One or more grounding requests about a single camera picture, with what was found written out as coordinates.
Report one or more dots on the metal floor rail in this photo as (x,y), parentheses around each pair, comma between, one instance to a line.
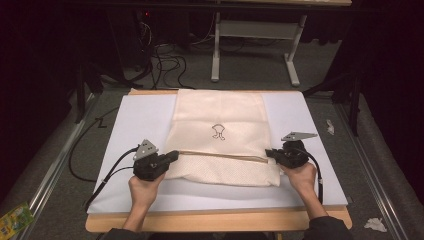
(56,166)
(366,173)

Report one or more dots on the green printed packet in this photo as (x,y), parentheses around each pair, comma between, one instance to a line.
(15,221)

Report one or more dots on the large crumpled white paper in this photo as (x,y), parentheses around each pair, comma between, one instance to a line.
(376,225)

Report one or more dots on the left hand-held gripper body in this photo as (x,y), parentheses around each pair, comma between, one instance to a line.
(148,166)

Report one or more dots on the white metal stand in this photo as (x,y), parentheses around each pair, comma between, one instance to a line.
(256,30)

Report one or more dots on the black metal stand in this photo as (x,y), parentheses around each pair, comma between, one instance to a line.
(354,100)
(81,93)

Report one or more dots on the person's left hand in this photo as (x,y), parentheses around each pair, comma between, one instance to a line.
(143,191)

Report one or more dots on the wooden table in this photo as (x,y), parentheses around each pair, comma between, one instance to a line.
(216,221)

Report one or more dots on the small crumpled white paper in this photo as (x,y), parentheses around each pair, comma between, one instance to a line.
(330,127)

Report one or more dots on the person's right hand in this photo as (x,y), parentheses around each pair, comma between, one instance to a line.
(303,180)

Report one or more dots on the white mesh zipper bag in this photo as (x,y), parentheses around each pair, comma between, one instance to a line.
(220,110)

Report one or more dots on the white foam board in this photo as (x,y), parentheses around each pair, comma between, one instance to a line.
(146,113)

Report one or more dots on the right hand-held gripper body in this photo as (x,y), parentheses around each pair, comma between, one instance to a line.
(295,155)

